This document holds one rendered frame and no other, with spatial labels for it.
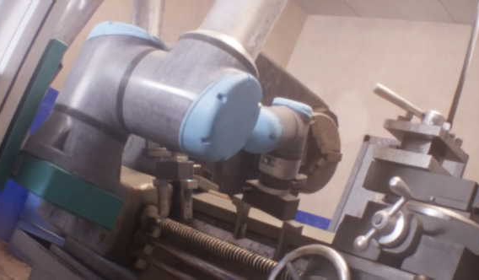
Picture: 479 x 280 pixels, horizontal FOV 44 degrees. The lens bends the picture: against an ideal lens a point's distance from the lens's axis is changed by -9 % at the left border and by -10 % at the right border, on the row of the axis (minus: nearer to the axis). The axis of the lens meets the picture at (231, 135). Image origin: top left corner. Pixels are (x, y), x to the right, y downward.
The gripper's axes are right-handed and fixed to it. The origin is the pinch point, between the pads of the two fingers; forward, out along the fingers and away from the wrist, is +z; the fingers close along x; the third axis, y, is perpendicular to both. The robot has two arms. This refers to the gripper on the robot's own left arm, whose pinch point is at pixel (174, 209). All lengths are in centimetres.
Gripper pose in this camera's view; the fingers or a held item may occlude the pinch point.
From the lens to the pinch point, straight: 178.8
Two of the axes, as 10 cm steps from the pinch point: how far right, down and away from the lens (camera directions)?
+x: -5.6, 0.4, 8.3
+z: 0.0, 10.0, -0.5
